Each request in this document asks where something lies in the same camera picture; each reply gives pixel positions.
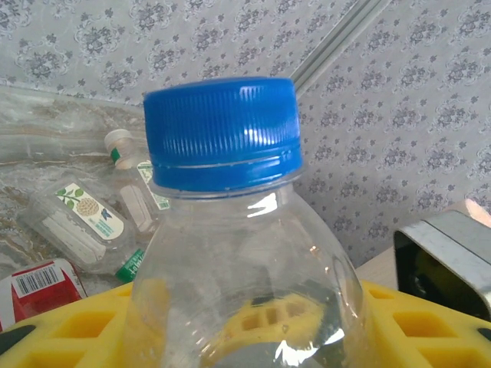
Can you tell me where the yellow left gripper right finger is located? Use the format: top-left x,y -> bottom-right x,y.
361,278 -> 491,368

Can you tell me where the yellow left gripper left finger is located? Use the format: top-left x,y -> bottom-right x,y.
0,282 -> 133,368

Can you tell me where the blue label soda bottle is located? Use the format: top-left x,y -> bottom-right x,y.
122,76 -> 371,368

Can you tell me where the red yellow label bottle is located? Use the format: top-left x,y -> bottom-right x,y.
0,258 -> 89,333

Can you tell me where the clear bottle green neck band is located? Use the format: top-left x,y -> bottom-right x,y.
17,174 -> 154,284

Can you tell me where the clear bottle beige cap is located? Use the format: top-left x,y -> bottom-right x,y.
103,129 -> 172,235

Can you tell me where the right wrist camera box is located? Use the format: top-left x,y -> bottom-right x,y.
393,209 -> 491,335

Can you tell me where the aluminium frame post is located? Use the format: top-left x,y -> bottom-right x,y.
293,0 -> 384,97

